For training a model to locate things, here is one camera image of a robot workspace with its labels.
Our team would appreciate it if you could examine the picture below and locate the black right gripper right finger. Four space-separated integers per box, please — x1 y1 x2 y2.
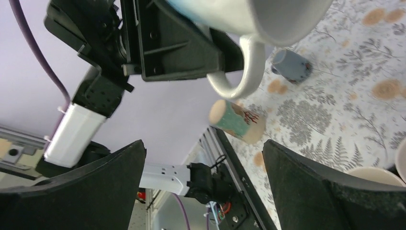
262 139 406 230

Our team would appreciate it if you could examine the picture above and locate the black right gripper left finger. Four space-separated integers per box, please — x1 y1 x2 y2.
0 140 147 230

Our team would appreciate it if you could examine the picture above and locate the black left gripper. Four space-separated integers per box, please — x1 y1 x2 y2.
44 0 246 92

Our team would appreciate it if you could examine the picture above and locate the salmon pink ceramic mug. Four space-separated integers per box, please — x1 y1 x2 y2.
346 167 406 187

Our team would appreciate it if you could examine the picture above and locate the beige teal ceramic mug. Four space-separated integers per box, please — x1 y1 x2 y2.
208 100 266 145

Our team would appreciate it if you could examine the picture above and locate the blue white ceramic mug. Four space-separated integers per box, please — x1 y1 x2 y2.
168 0 332 100

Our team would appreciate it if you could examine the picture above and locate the green ceramic mug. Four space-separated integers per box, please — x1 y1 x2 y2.
395 139 406 182

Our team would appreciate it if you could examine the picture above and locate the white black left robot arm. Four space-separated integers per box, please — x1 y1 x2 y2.
44 0 243 170

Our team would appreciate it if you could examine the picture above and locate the grey ceramic mug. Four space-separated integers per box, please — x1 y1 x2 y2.
271 48 313 84

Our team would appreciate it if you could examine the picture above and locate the floral patterned tablecloth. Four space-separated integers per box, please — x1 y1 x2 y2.
228 0 406 230

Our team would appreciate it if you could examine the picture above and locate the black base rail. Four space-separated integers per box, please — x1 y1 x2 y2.
200 126 277 230

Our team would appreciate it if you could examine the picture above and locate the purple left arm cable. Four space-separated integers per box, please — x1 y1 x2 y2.
8 0 71 140

